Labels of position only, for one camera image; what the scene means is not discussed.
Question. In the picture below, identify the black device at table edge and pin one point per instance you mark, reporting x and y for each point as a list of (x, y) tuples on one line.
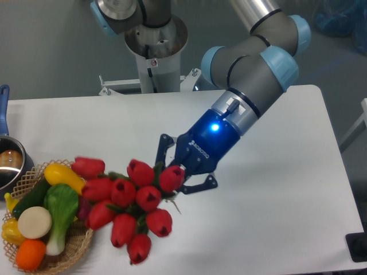
[(357, 246)]

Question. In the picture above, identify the red radish toy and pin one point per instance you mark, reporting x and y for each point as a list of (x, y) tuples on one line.
[(83, 209)]

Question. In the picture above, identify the blue plastic bag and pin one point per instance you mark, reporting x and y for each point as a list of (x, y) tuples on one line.
[(342, 19)]

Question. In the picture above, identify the cream round bun toy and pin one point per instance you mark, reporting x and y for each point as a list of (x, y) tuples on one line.
[(35, 222)]

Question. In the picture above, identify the woven wicker basket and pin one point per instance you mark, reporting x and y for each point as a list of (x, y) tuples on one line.
[(78, 237)]

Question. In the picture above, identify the green cucumber toy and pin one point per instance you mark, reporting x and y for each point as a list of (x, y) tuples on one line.
[(35, 197)]

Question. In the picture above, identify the green bok choy toy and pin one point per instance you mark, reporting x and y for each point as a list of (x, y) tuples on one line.
[(62, 203)]

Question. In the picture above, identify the red tulip bouquet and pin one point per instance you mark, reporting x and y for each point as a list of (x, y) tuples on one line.
[(130, 203)]

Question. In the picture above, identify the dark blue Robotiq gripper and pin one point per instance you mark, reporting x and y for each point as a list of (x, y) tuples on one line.
[(200, 149)]

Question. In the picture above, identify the white frame at right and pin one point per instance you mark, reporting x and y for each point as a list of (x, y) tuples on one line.
[(357, 128)]

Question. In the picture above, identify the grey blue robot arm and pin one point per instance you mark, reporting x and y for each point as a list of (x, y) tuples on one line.
[(253, 75)]

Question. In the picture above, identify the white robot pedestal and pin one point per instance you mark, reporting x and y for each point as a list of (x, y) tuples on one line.
[(157, 53)]

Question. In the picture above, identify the blue handled steel saucepan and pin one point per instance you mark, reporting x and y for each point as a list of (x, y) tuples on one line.
[(15, 161)]

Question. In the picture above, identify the yellow bell pepper toy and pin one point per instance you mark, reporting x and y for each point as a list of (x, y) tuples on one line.
[(11, 232)]

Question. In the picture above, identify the orange fruit toy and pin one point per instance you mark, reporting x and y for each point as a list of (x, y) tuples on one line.
[(30, 254)]

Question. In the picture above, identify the yellow banana toy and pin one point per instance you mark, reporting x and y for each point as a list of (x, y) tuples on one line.
[(10, 202)]

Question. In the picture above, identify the yellow squash toy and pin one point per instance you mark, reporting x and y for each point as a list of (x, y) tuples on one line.
[(56, 173)]

